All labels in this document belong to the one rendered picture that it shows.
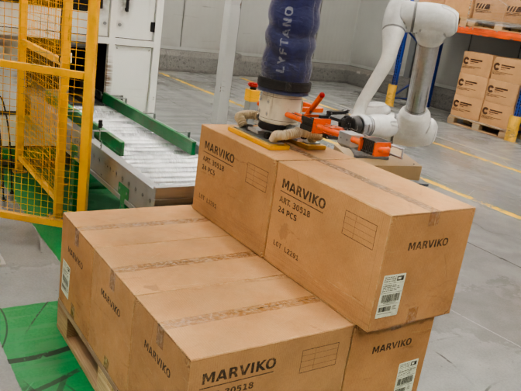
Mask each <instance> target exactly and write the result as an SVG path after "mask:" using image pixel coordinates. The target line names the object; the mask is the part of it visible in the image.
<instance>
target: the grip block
mask: <svg viewBox="0 0 521 391"><path fill-rule="evenodd" d="M310 117H319V115H316V114H302V118H301V120H302V121H301V124H300V129H304V130H307V131H309V132H311V131H312V133H323V132H324V131H321V130H318V129H316V124H317V123H319V124H322V125H325V124H326V123H327V124H329V125H330V124H331V119H318V118H314V120H313V119H311V118H310Z"/></svg>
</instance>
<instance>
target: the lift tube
mask: <svg viewBox="0 0 521 391"><path fill-rule="evenodd" d="M321 2H322V0H271V3H270V5H269V8H268V20H269V24H268V26H267V28H266V31H265V43H266V47H265V50H264V53H263V56H262V60H261V75H262V76H264V77H266V78H271V79H274V80H279V81H287V82H294V83H309V80H310V78H311V74H312V55H313V54H314V52H315V50H316V34H317V32H318V30H319V26H320V10H319V8H320V5H321ZM257 88H258V89H259V90H261V91H264V92H270V93H274V94H278V95H288V96H296V97H306V96H309V93H294V92H283V91H278V90H273V89H269V88H264V87H261V86H259V85H258V86H257Z"/></svg>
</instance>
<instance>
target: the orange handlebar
mask: <svg viewBox="0 0 521 391"><path fill-rule="evenodd" d="M303 106H304V107H302V112H306V111H307V110H308V108H309V107H310V106H311V103H308V102H304V101H303ZM313 112H323V107H320V106H317V107H316V108H315V109H314V111H313ZM295 114H297V115H298V116H297V115H295ZM285 116H286V117H288V118H290V119H293V120H296V121H298V122H301V121H302V120H301V118H302V117H301V116H302V114H300V113H297V112H294V114H293V113H290V112H286V113H285ZM316 129H318V130H321V131H324V132H323V133H325V134H327V135H330V136H336V137H338V136H339V132H340V130H342V129H343V128H342V127H340V126H336V125H329V124H327V123H326V124H325V125H322V124H319V123H317V124H316ZM350 141H351V142H352V143H354V144H358V145H359V141H360V138H356V137H351V138H350ZM390 151H391V149H390V147H379V148H378V152H379V153H383V154H387V153H389V152H390Z"/></svg>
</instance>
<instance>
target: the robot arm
mask: <svg viewBox="0 0 521 391"><path fill-rule="evenodd" d="M458 20H459V13H458V12H457V11H456V10H455V9H453V8H451V7H450V6H447V5H442V4H438V3H432V2H412V1H410V0H391V1H390V2H389V3H388V5H387V8H386V10H385V14H384V18H383V22H382V54H381V58H380V60H379V62H378V64H377V66H376V68H375V69H374V71H373V73H372V75H371V76H370V78H369V80H368V81H367V84H366V85H365V86H364V89H363V90H362V92H361V93H360V95H359V97H358V99H357V101H356V103H355V105H354V108H353V111H352V113H351V115H350V116H349V114H348V112H349V111H350V110H349V109H342V110H327V111H326V115H319V117H310V118H311V119H313V120H314V118H318V119H331V120H334V121H337V122H338V126H340V127H342V128H343V129H342V130H348V131H350V129H354V130H356V131H357V132H358V133H359V134H362V135H368V136H370V137H380V138H383V139H385V140H389V141H391V142H393V144H397V145H402V146H407V147H424V146H427V145H430V144H431V143H433V142H434V140H435V138H436V134H437V129H438V126H437V124H436V121H435V120H434V119H432V118H430V111H429V110H428V109H427V107H426V106H427V103H428V98H429V94H430V88H431V84H432V80H433V74H434V70H435V67H436V59H437V55H438V51H439V48H440V45H441V44H442V43H443V42H444V40H445V39H446V37H447V36H453V35H454V34H455V33H456V32H457V28H458ZM411 32H413V33H415V36H416V41H417V45H416V53H415V58H414V62H413V67H412V75H411V79H410V84H409V92H408V97H407V101H406V105H405V106H403V107H402V108H401V109H400V112H399V114H394V113H393V112H391V109H390V107H389V106H388V105H386V104H385V103H383V102H370V101H371V99H372V98H373V96H374V94H375V92H376V91H377V90H378V88H379V87H380V85H381V83H382V82H383V81H384V79H385V77H386V76H387V74H388V73H389V71H390V69H391V68H392V65H393V64H394V62H395V59H396V56H397V53H398V51H399V47H400V45H401V42H402V39H403V37H404V35H405V33H411ZM342 114H344V115H345V116H344V117H343V118H341V119H338V118H335V117H332V116H331V115H342ZM337 143H338V142H337ZM338 144H339V145H340V146H342V147H345V148H349V149H350V150H351V151H352V153H353V154H354V157H355V158H370V159H381V160H388V159H389V157H373V156H372V155H370V154H366V153H364V152H362V151H358V150H357V149H358V147H348V146H346V145H343V144H340V143H338Z"/></svg>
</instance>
